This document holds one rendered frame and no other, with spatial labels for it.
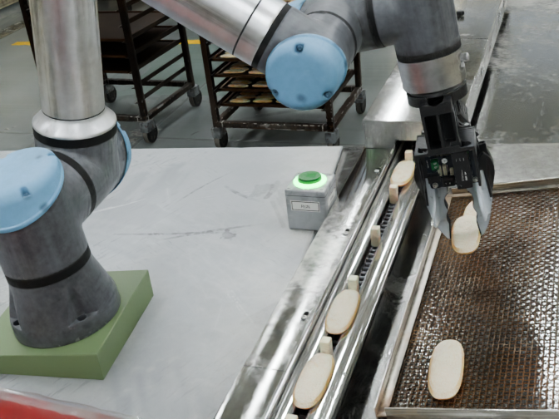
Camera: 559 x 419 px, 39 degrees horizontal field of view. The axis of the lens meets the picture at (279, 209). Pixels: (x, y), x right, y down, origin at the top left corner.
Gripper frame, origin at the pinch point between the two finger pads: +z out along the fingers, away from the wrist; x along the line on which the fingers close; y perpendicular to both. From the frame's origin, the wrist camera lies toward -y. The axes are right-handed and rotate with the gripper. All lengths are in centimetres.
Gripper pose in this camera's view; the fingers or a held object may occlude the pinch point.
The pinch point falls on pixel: (464, 224)
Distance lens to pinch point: 105.2
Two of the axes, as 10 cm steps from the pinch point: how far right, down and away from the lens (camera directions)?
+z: 2.6, 8.7, 4.1
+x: 9.4, -1.4, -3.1
